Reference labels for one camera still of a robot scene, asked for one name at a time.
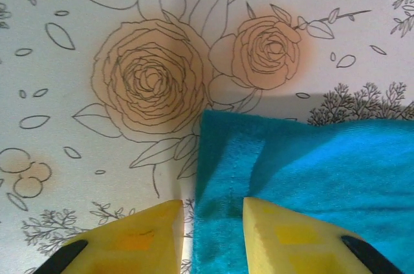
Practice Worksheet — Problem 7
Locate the blue t-shirt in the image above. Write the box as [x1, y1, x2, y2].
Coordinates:
[192, 109, 414, 274]

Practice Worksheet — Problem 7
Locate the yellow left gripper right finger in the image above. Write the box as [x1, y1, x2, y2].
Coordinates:
[242, 196, 405, 274]

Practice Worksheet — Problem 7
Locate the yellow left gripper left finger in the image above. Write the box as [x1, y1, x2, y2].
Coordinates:
[32, 199, 185, 274]

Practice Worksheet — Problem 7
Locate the floral tablecloth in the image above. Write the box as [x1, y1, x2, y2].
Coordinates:
[0, 0, 414, 274]

